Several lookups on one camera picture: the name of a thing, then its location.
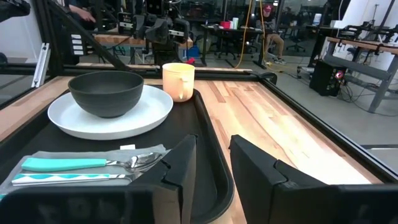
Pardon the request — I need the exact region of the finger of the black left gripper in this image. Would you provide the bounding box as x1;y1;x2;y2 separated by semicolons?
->
132;14;147;40
145;17;170;45

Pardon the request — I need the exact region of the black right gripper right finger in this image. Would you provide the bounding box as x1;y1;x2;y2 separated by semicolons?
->
229;134;340;224

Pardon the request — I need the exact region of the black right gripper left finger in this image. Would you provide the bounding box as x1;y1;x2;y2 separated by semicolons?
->
129;133;199;224

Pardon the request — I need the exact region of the orange cup with handle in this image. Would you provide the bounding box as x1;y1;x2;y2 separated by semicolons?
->
162;62;196;104

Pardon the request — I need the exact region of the black bowl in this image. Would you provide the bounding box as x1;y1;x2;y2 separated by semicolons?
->
67;70;145;119

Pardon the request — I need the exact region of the white round plate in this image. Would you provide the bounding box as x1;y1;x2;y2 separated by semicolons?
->
47;84;174;141

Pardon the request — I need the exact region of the grey napkin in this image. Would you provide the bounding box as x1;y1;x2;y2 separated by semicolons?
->
0;143;172;195

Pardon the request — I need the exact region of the fork with patterned teal handle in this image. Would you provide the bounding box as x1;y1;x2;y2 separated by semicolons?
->
11;172;141;188

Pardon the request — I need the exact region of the spoon with plain teal handle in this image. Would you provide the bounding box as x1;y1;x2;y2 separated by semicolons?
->
21;151;163;174

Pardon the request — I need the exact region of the black plastic tray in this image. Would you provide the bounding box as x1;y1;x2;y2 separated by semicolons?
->
0;88;235;224

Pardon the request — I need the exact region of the blue bin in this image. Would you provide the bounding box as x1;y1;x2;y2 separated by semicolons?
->
185;45;201;59

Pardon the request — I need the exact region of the person's hand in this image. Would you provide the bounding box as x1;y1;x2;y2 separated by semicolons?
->
68;3;96;24

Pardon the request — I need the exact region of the person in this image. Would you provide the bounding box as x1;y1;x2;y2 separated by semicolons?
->
256;3;287;65

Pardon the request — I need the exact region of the white aluminium bar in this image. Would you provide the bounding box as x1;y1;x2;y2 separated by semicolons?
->
30;42;51;88

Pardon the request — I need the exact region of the black computer box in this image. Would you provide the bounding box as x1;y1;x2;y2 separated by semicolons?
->
308;60;346;98

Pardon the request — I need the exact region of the grey workbench with wooden top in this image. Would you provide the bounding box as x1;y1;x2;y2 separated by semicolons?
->
325;34;398;114

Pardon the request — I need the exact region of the yellow cable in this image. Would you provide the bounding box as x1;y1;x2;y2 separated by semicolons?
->
235;0;269;70

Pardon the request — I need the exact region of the black aluminium rig frame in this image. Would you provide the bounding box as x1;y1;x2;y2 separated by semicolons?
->
0;0;398;185

